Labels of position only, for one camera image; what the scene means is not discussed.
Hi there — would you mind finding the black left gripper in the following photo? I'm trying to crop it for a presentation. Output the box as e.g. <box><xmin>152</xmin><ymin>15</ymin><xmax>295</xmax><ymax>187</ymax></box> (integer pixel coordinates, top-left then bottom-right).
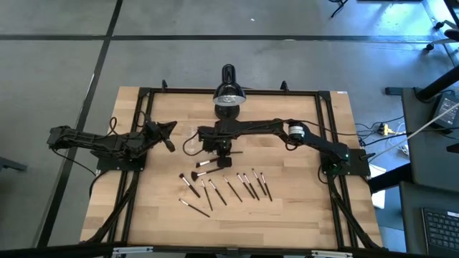
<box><xmin>142</xmin><ymin>120</ymin><xmax>178</xmax><ymax>153</ymax></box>

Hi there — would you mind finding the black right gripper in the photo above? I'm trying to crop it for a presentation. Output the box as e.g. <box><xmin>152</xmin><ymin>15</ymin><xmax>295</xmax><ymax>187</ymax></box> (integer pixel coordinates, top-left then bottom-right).
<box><xmin>198</xmin><ymin>125</ymin><xmax>233</xmax><ymax>169</ymax></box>

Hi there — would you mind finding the black fan makeup brush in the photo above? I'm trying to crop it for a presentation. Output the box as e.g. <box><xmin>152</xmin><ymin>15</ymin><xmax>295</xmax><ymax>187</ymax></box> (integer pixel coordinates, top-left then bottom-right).
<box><xmin>190</xmin><ymin>167</ymin><xmax>225</xmax><ymax>182</ymax></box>

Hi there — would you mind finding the medium round makeup brush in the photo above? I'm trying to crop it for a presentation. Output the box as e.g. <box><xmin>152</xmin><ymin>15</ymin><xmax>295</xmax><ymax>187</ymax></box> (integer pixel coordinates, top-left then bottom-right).
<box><xmin>178</xmin><ymin>173</ymin><xmax>202</xmax><ymax>199</ymax></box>

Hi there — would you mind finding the clear acrylic brush holder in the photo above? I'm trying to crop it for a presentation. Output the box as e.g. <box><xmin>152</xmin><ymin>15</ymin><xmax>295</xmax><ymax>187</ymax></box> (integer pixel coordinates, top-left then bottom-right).
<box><xmin>184</xmin><ymin>135</ymin><xmax>201</xmax><ymax>154</ymax></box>

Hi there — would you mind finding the black desk lamp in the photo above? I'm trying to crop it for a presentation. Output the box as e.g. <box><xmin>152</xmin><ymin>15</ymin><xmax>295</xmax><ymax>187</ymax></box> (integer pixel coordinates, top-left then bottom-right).
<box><xmin>212</xmin><ymin>63</ymin><xmax>247</xmax><ymax>121</ymax></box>

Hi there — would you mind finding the white paper sheet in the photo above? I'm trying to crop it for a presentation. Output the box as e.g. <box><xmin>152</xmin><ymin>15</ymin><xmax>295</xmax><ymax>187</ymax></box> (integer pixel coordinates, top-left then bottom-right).
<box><xmin>369</xmin><ymin>163</ymin><xmax>387</xmax><ymax>210</ymax></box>

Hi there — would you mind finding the grey floor object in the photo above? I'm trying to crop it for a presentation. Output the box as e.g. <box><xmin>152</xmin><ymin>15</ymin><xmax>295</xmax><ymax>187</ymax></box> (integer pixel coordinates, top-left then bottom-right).
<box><xmin>0</xmin><ymin>156</ymin><xmax>28</xmax><ymax>173</ymax></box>

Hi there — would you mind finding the black rig crossbeam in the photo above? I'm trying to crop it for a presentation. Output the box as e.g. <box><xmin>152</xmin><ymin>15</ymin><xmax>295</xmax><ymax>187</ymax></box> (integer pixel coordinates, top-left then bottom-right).
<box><xmin>0</xmin><ymin>242</ymin><xmax>459</xmax><ymax>258</ymax></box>

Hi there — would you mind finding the grey office desk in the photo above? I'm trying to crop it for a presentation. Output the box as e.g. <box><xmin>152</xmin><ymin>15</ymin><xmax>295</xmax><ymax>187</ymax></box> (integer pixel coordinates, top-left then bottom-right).
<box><xmin>400</xmin><ymin>87</ymin><xmax>459</xmax><ymax>193</ymax></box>
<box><xmin>398</xmin><ymin>181</ymin><xmax>459</xmax><ymax>258</ymax></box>

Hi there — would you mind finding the black power adapter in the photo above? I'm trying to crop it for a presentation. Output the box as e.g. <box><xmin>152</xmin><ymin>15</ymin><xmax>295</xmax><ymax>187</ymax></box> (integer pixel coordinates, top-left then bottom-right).
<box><xmin>431</xmin><ymin>93</ymin><xmax>459</xmax><ymax>130</ymax></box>

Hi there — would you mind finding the black pole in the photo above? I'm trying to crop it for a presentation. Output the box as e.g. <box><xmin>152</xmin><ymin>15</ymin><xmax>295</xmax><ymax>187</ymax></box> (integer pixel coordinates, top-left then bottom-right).
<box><xmin>385</xmin><ymin>66</ymin><xmax>459</xmax><ymax>102</ymax></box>

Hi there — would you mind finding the black office chair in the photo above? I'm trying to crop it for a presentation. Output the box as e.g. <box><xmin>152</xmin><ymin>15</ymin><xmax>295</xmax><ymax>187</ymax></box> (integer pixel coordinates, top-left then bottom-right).
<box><xmin>425</xmin><ymin>19</ymin><xmax>459</xmax><ymax>53</ymax></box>

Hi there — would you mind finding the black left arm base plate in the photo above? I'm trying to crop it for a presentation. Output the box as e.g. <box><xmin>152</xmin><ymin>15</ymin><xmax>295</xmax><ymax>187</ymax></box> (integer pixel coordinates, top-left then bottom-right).
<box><xmin>95</xmin><ymin>143</ymin><xmax>148</xmax><ymax>173</ymax></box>

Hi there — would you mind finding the black aluminium table frame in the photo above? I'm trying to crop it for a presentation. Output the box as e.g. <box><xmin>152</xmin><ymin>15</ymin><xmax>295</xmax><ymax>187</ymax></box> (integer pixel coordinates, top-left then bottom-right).
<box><xmin>80</xmin><ymin>79</ymin><xmax>388</xmax><ymax>252</ymax></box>

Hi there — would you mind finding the silver aluminium bracket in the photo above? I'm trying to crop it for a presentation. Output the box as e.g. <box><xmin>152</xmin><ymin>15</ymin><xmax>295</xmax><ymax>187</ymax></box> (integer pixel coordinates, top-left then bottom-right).
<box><xmin>112</xmin><ymin>246</ymin><xmax>154</xmax><ymax>256</ymax></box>
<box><xmin>311</xmin><ymin>249</ymin><xmax>354</xmax><ymax>258</ymax></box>

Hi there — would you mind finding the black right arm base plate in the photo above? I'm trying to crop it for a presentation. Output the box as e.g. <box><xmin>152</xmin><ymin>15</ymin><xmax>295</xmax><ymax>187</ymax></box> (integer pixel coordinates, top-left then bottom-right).
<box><xmin>320</xmin><ymin>148</ymin><xmax>372</xmax><ymax>177</ymax></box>

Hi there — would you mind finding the white cable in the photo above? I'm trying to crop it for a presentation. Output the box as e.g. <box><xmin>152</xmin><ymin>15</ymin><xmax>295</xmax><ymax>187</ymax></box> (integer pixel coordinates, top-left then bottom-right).
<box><xmin>369</xmin><ymin>102</ymin><xmax>459</xmax><ymax>163</ymax></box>

